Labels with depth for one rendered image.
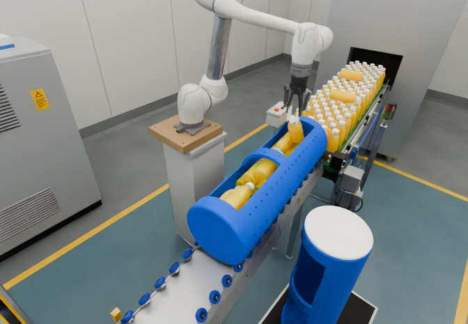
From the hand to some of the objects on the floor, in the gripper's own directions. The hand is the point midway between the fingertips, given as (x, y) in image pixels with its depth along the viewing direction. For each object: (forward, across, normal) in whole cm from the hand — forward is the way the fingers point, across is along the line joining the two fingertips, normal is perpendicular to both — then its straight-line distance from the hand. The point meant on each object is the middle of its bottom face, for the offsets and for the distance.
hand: (293, 115), depth 137 cm
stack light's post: (+134, +36, +66) cm, 154 cm away
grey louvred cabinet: (+135, -195, -135) cm, 273 cm away
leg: (+134, +7, +21) cm, 136 cm away
